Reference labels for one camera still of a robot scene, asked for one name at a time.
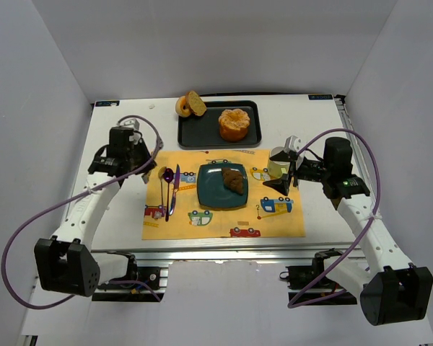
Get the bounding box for teal square plate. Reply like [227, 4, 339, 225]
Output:
[197, 163, 248, 209]

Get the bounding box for purple iridescent spoon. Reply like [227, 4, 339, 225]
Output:
[163, 167, 175, 222]

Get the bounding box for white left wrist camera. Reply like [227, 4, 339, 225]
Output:
[118, 118, 139, 131]

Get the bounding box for light green mug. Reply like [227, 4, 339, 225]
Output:
[267, 159, 290, 179]

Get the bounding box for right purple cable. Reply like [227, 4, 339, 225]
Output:
[287, 128, 381, 309]

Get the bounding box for sliced baguette piece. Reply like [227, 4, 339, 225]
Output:
[185, 90, 207, 117]

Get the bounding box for black baking tray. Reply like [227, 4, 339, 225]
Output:
[178, 100, 262, 150]

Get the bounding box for brown chocolate bread piece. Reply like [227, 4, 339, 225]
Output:
[222, 167, 244, 195]

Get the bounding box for glazed donut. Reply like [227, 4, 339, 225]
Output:
[175, 96, 192, 117]

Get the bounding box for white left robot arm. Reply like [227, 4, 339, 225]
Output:
[34, 120, 157, 297]

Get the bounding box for yellow car print placemat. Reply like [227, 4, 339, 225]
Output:
[142, 149, 306, 240]

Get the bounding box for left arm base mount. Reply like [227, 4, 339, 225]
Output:
[92, 262, 168, 303]

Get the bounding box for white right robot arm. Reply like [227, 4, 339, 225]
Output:
[265, 136, 433, 326]

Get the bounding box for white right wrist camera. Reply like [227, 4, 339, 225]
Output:
[284, 136, 302, 153]

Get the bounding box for purple iridescent knife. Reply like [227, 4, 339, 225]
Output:
[169, 164, 180, 216]

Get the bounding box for silver metal tongs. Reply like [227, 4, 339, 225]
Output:
[141, 140, 164, 184]

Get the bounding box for purple cable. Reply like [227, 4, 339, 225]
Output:
[287, 128, 381, 309]
[0, 115, 163, 310]

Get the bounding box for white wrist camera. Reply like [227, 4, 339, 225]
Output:
[284, 136, 302, 153]
[118, 118, 139, 131]

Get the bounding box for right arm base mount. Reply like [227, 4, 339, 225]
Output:
[279, 249, 357, 306]

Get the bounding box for orange bundt cake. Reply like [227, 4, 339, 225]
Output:
[219, 108, 250, 142]

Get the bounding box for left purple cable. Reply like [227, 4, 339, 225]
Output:
[0, 115, 163, 310]

